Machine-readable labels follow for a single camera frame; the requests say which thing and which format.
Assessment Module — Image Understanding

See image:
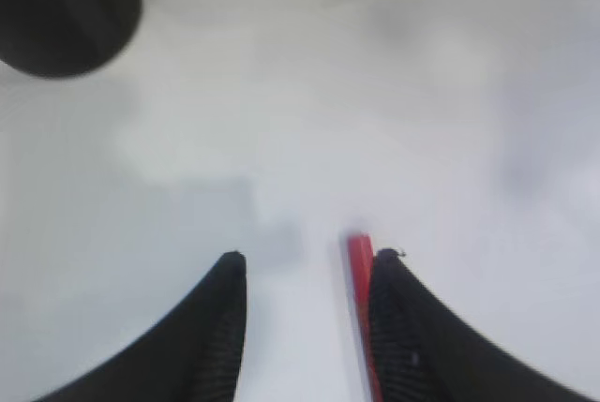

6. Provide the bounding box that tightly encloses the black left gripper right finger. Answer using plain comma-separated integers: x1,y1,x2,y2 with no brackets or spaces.
368,249,586,402

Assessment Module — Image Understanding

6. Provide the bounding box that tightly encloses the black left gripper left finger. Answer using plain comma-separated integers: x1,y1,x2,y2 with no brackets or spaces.
43,251,247,401

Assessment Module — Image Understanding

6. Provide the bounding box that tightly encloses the red marker pen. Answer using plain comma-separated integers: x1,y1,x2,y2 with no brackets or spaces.
347,233,383,402

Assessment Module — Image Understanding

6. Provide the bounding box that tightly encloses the black mesh pen holder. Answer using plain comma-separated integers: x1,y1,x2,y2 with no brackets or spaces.
1,0,143,79

